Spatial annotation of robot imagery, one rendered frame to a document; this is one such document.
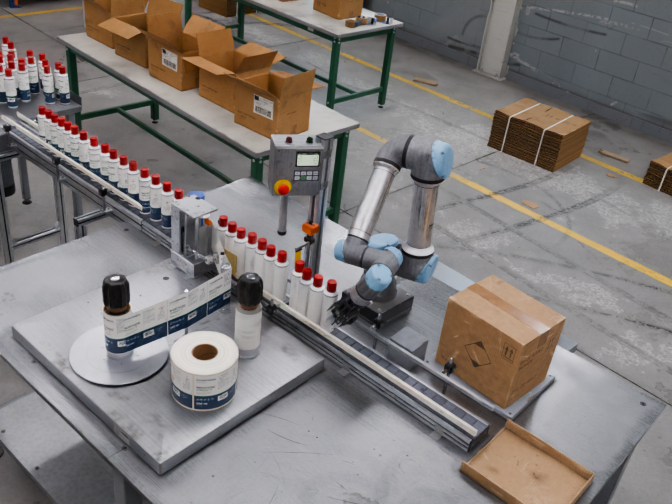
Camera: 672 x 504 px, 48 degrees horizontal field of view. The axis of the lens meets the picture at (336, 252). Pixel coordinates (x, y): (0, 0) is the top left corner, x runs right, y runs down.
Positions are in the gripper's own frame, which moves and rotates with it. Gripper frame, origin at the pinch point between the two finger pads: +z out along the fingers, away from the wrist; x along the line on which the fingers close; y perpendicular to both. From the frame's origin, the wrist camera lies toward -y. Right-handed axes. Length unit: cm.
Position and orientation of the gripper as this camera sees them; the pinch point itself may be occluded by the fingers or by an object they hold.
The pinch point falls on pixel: (335, 322)
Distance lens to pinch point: 259.7
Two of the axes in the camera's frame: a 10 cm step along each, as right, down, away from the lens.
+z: -4.6, 5.2, 7.2
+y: -6.7, 3.4, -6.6
